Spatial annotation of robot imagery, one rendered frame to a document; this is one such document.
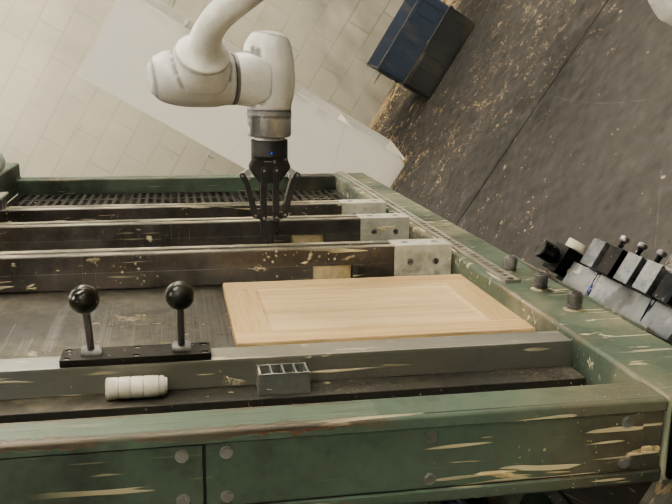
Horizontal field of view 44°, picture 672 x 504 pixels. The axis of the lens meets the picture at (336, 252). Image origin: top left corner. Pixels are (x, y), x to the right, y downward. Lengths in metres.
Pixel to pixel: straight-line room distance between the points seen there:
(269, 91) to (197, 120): 3.71
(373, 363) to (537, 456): 0.29
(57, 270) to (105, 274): 0.09
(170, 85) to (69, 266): 0.40
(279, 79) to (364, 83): 5.15
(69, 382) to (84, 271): 0.55
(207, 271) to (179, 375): 0.55
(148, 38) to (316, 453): 4.52
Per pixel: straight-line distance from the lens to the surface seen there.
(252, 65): 1.66
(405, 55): 5.76
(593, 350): 1.24
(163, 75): 1.62
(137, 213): 2.24
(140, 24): 5.32
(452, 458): 1.00
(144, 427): 0.94
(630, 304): 1.52
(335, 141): 5.43
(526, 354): 1.27
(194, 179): 2.99
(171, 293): 1.09
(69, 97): 6.88
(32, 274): 1.71
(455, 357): 1.23
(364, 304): 1.51
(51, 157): 7.01
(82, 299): 1.09
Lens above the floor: 1.59
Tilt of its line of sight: 16 degrees down
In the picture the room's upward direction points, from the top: 61 degrees counter-clockwise
